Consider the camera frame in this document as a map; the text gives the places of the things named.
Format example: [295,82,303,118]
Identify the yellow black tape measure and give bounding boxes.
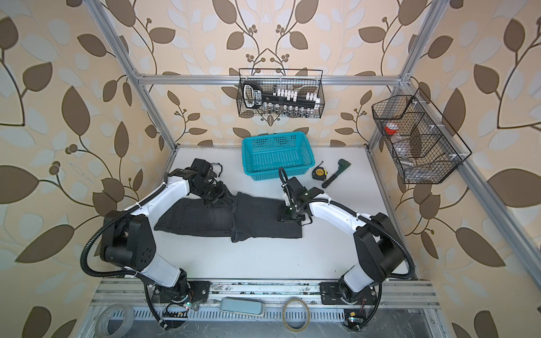
[311,162,328,182]

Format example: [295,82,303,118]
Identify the brown tape ring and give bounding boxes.
[282,296,311,333]

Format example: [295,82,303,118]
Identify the red white small container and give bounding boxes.
[384,122,399,137]

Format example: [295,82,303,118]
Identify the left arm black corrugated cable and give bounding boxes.
[79,181,170,330]

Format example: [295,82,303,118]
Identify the aluminium frame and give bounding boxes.
[71,0,541,338]

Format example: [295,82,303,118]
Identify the clear tape roll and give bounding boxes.
[94,304,135,338]

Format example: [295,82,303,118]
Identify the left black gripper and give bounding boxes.
[192,180,237,208]

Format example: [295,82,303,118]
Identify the socket wrench set black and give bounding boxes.
[241,81,321,108]

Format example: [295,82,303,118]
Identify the black wire basket wall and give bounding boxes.
[371,89,472,184]
[235,67,325,119]

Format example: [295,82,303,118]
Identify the dark grey trousers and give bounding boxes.
[154,192,302,243]

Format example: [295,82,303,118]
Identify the dark green pipe wrench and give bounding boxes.
[322,159,351,188]

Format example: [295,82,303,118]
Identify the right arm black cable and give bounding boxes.
[278,166,416,330]

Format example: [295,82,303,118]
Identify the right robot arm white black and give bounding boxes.
[279,177,415,304]

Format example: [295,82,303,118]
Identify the black wire basket back wall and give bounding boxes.
[235,67,325,119]

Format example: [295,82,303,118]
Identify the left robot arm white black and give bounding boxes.
[100,159,230,306]

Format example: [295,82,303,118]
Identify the black wire basket right wall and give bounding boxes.
[371,89,472,184]

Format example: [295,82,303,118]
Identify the teal plastic basket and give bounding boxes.
[242,132,315,181]

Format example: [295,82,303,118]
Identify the grey foot pedal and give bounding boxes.
[220,298,265,316]

